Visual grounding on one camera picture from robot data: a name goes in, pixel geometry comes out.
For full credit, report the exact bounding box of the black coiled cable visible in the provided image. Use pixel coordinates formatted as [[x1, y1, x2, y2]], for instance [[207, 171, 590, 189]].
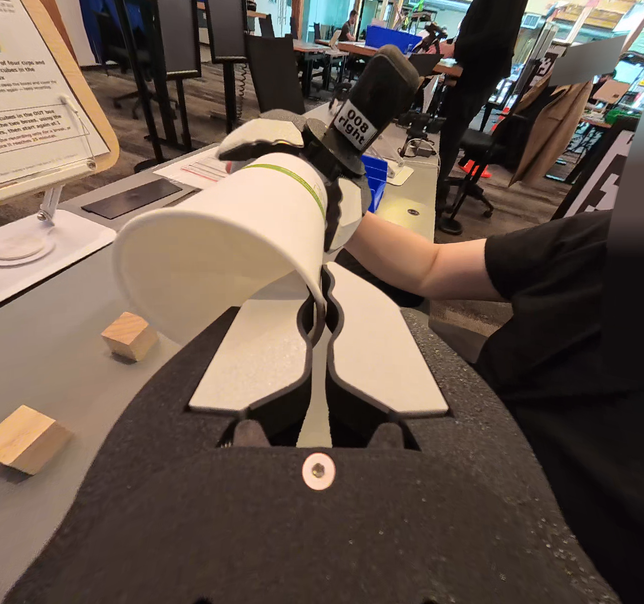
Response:
[[235, 63, 251, 113]]

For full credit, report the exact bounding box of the background wooden desk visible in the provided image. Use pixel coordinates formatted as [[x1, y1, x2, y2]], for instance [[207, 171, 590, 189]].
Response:
[[293, 38, 464, 77]]

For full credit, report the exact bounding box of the black floor sign stand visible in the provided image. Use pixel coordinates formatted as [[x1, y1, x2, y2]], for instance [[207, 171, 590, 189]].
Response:
[[103, 0, 203, 173], [200, 0, 250, 134]]

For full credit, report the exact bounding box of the wooden cube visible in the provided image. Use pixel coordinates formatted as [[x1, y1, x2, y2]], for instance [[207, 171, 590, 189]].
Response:
[[101, 311, 159, 362], [0, 405, 73, 476]]

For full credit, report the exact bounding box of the black rectangular table plate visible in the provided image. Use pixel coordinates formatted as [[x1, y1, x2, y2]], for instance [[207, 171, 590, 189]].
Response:
[[82, 178, 183, 220]]

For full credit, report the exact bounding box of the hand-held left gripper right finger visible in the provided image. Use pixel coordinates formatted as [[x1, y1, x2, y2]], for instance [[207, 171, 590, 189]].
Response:
[[321, 262, 450, 420]]

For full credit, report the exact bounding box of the black white marker board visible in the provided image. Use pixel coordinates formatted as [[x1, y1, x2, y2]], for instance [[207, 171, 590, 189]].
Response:
[[563, 128, 636, 220]]

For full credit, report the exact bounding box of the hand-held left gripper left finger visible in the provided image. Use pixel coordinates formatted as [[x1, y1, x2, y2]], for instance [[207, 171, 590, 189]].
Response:
[[189, 297, 327, 421]]

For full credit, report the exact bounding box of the instruction sheet in plastic sleeve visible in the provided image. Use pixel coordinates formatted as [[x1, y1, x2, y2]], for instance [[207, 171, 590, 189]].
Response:
[[153, 154, 234, 184]]

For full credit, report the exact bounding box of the white paper cup green stripe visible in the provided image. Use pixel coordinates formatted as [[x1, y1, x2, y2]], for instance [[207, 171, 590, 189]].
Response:
[[113, 153, 329, 345]]

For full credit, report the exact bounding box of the instruction poster on stand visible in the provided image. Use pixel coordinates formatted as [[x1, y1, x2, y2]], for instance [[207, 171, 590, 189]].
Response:
[[0, 0, 120, 201]]

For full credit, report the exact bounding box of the white display stand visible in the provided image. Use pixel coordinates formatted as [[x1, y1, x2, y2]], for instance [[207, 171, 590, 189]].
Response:
[[0, 184, 117, 303], [385, 128, 439, 187]]

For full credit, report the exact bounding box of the blue jacket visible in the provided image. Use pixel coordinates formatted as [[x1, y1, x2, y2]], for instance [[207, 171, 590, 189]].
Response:
[[74, 0, 149, 64]]

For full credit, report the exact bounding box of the person's right forearm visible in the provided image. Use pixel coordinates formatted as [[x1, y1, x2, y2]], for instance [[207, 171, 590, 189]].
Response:
[[344, 211, 504, 303]]

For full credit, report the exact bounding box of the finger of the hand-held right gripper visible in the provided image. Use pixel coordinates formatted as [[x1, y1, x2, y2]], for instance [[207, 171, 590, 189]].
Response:
[[215, 109, 308, 163], [323, 176, 373, 255]]

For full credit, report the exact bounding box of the blue plastic bin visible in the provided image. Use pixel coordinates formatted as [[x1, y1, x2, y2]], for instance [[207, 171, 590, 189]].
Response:
[[365, 24, 423, 54], [361, 154, 389, 213]]

